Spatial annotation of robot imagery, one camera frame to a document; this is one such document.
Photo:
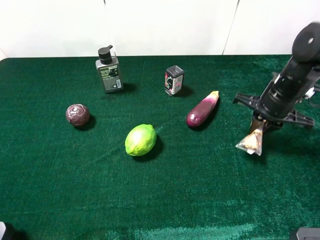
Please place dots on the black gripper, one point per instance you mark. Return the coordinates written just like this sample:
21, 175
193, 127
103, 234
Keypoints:
274, 110

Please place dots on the clear snack packet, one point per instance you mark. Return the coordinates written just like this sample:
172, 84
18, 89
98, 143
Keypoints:
252, 143

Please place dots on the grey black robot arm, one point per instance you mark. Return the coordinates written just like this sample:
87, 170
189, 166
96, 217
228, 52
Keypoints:
296, 82

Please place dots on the grey object bottom right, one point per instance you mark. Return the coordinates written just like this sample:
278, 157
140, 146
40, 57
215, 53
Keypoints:
305, 233

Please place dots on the purple eggplant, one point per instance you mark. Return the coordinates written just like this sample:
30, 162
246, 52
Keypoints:
199, 114

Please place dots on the small black printed box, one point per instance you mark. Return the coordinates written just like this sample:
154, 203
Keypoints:
173, 81

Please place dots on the green lime fruit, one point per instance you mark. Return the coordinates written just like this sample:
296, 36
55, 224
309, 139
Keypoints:
140, 140

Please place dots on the green velvet table cloth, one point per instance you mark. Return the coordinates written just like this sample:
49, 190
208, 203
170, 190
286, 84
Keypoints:
61, 182

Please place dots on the grey pump bottle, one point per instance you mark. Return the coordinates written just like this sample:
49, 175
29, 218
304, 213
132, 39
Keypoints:
108, 69

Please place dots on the dark purple round ball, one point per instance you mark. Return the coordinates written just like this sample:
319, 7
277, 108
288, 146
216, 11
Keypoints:
77, 115

